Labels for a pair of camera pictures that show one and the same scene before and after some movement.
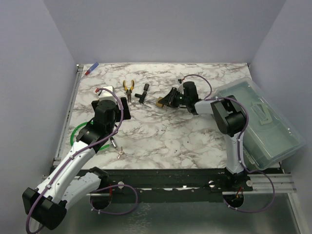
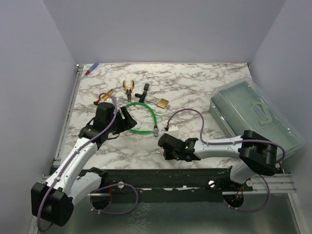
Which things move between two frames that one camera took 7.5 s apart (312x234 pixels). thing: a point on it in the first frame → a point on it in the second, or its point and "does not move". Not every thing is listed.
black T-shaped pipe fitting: x=146 y=88 does not move
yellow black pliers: x=128 y=91 does not move
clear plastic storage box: x=269 y=139 does not move
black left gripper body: x=126 y=113 → x=115 y=126
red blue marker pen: x=93 y=67 does not move
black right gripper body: x=179 y=99 → x=171 y=155
